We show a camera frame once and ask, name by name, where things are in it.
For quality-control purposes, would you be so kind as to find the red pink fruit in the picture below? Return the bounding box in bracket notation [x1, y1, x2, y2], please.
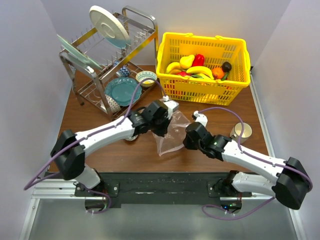
[176, 71, 192, 79]

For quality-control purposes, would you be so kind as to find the yellow banana bunch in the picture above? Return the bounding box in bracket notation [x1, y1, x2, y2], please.
[165, 62, 184, 75]

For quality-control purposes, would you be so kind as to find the yellow pear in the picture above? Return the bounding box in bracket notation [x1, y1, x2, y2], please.
[179, 54, 195, 70]

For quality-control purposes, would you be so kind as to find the clear zip top bag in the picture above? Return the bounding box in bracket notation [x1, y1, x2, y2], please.
[153, 110, 191, 157]

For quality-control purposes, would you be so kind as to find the light green plate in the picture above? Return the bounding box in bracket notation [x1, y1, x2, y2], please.
[57, 34, 103, 71]

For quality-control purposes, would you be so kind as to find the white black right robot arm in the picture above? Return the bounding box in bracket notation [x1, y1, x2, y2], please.
[183, 122, 311, 210]

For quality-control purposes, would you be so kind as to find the teal scalloped plate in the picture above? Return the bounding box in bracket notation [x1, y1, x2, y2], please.
[104, 77, 142, 107]

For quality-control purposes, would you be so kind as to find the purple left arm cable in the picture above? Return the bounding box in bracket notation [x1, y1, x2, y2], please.
[23, 77, 168, 191]

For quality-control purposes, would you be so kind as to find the aluminium frame rail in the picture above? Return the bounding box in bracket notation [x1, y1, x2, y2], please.
[18, 179, 81, 240]

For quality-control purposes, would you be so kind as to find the dark purple plum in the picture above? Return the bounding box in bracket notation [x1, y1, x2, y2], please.
[221, 61, 232, 73]

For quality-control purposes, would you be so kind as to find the teal patterned bowl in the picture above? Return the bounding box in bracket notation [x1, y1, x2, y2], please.
[135, 70, 157, 88]

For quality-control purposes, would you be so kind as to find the black white floral bowl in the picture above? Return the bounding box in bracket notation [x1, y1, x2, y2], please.
[125, 135, 138, 142]

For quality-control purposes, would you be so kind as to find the white round plate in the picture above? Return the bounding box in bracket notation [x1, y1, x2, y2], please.
[89, 5, 131, 49]

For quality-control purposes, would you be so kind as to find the green chili pepper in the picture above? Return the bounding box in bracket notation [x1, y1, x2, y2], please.
[220, 72, 230, 81]

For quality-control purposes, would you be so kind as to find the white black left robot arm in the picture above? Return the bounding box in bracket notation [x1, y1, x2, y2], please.
[51, 100, 179, 196]

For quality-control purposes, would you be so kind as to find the yellow plastic basket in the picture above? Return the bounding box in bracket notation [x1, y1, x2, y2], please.
[156, 32, 251, 106]

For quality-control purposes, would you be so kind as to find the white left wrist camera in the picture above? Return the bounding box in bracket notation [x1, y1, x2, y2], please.
[160, 95, 179, 120]

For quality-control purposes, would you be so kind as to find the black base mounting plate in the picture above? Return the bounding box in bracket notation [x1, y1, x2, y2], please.
[74, 171, 253, 210]

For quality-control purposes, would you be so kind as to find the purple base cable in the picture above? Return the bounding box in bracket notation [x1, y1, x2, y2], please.
[84, 187, 112, 215]
[201, 197, 276, 221]

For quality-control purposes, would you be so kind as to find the cream metal cup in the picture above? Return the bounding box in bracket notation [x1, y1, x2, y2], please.
[229, 122, 253, 145]

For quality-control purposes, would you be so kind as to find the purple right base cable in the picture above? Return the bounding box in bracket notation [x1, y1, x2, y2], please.
[201, 197, 276, 221]

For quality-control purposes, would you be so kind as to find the brown patterned cup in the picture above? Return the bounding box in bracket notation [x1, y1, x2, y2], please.
[105, 95, 121, 114]

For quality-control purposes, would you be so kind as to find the red bell pepper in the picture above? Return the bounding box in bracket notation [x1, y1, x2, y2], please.
[191, 54, 205, 67]

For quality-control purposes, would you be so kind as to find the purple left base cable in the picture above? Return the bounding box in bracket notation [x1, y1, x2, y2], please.
[84, 187, 112, 215]

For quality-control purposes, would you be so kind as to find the blue chevron mug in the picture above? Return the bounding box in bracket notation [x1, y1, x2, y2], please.
[118, 65, 131, 77]

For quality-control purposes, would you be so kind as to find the steel dish rack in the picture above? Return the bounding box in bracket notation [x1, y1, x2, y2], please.
[59, 5, 159, 119]

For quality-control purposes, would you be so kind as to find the orange fruit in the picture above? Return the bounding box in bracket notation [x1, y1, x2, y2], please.
[212, 67, 225, 80]

